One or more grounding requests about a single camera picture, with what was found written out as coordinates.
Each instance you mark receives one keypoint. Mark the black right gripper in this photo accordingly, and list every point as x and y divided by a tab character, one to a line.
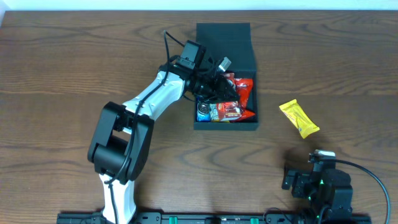
296	182

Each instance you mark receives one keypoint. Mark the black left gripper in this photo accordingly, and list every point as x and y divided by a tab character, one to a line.
214	88

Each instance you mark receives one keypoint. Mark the blue Oreo cookie pack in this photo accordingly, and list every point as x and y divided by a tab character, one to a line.
203	111

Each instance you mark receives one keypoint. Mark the red Hello Panda box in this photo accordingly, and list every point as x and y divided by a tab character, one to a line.
228	111

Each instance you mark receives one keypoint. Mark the red jerky snack bag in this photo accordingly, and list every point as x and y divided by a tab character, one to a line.
243	88

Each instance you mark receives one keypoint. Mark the dark green box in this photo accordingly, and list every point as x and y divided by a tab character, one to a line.
232	40

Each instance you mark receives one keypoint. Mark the yellow snack bar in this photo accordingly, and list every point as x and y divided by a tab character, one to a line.
298	118

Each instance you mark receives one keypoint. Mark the yellow seed snack bag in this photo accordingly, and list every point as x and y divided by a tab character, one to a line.
213	111

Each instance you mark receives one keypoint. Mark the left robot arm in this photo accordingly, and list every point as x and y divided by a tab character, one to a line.
121	141

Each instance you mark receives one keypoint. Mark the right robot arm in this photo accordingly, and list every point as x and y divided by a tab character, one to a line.
329	194

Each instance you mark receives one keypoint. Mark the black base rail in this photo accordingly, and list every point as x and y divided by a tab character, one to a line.
158	218

